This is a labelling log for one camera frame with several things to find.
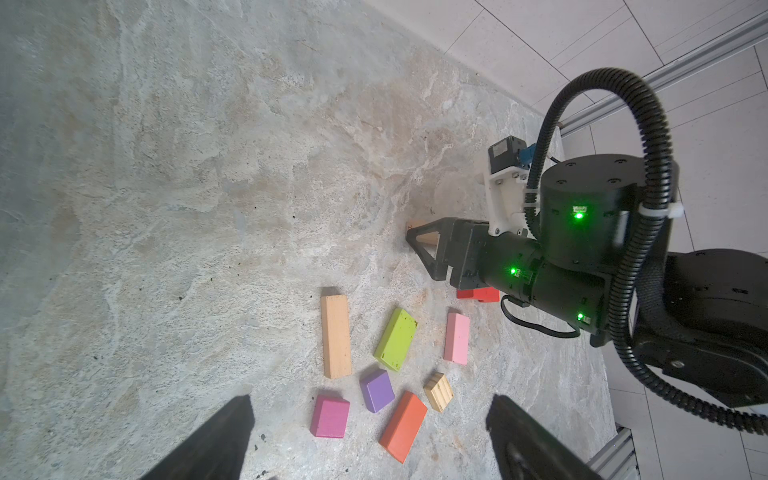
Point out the purple cube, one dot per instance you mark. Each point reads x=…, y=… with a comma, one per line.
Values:
x=377, y=390

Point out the red arch block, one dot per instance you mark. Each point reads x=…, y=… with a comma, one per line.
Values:
x=482, y=295

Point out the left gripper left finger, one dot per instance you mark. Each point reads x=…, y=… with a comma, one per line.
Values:
x=216, y=450

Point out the pink block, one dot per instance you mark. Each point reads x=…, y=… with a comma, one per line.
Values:
x=456, y=348

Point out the natural wood long block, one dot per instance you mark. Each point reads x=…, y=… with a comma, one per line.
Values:
x=336, y=336
x=428, y=239

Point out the small natural wood cube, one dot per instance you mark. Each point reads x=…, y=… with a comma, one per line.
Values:
x=438, y=391

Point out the lime green block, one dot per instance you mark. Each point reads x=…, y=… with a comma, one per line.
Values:
x=396, y=340

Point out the orange block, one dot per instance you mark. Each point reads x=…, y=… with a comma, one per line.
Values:
x=403, y=427

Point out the right aluminium corner post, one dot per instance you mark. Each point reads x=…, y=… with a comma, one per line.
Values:
x=727, y=45

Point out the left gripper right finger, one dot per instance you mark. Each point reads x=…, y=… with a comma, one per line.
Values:
x=524, y=449

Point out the magenta cube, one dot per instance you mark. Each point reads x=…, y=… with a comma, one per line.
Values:
x=330, y=417

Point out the aluminium mounting rail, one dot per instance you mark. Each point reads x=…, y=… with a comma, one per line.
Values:
x=617, y=460

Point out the right corrugated black conduit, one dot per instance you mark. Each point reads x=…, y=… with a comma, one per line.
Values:
x=651, y=121

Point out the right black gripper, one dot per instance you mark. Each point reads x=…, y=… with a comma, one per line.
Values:
x=507, y=262

